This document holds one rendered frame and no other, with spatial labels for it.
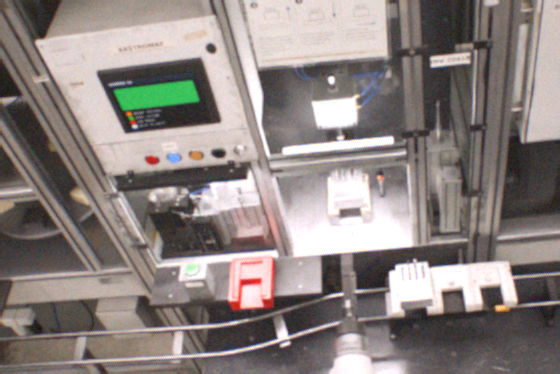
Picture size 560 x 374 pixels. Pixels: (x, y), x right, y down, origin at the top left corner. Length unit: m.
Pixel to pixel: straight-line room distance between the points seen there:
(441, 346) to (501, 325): 0.21
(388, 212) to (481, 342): 0.51
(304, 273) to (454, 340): 0.52
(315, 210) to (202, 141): 0.62
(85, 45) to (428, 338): 1.35
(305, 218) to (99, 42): 0.97
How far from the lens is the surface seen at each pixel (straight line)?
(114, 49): 1.58
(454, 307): 2.09
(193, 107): 1.63
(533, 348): 2.22
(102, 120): 1.74
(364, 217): 2.15
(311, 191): 2.28
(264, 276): 2.05
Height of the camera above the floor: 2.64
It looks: 48 degrees down
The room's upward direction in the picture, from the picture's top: 12 degrees counter-clockwise
